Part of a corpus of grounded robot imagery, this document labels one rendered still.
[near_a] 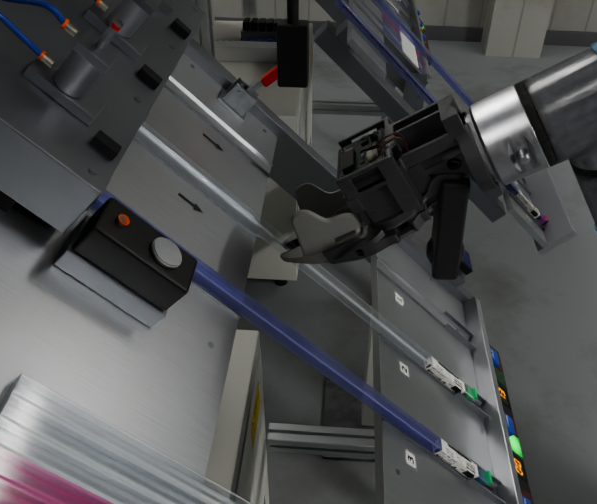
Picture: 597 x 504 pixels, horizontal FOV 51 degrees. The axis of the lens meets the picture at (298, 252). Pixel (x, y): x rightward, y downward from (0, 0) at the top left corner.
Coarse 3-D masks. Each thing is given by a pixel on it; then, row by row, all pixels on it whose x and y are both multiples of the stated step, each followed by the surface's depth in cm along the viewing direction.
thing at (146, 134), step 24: (144, 144) 55; (168, 144) 56; (192, 168) 57; (216, 192) 58; (240, 216) 59; (264, 240) 61; (288, 240) 62; (312, 264) 63; (336, 288) 64; (360, 312) 66; (384, 336) 68; (432, 360) 71
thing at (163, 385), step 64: (192, 64) 70; (192, 128) 63; (256, 128) 73; (128, 192) 50; (192, 192) 57; (256, 192) 65; (0, 256) 38; (0, 320) 36; (64, 320) 39; (128, 320) 43; (192, 320) 47; (0, 384) 34; (64, 384) 37; (128, 384) 40; (192, 384) 44; (192, 448) 41
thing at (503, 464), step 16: (464, 304) 90; (480, 304) 89; (480, 320) 86; (480, 336) 84; (480, 352) 82; (480, 368) 80; (480, 384) 78; (496, 384) 78; (496, 400) 75; (496, 416) 74; (496, 432) 72; (496, 448) 71; (496, 464) 70; (512, 464) 69; (512, 480) 67; (512, 496) 66
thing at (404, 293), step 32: (384, 256) 80; (384, 288) 74; (416, 288) 81; (416, 320) 76; (448, 320) 83; (384, 352) 66; (448, 352) 78; (384, 384) 63; (416, 384) 67; (416, 416) 64; (448, 416) 69; (480, 416) 74; (384, 448) 57; (416, 448) 60; (480, 448) 70; (384, 480) 54; (416, 480) 58; (448, 480) 62
